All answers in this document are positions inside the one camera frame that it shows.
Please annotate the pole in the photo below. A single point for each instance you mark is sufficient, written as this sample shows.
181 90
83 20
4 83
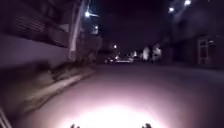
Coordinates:
76 33

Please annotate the dark building with door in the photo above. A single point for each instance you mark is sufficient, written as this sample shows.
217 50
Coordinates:
200 36

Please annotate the robot's own part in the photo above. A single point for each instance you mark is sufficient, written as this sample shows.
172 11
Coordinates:
74 126
147 126

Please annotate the building with fence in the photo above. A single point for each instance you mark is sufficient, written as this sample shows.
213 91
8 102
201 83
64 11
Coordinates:
33 40

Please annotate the street lamp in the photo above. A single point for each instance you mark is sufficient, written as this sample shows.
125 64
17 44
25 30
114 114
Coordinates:
87 14

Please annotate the dark asphalt road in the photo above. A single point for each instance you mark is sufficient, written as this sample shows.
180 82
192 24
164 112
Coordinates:
133 90

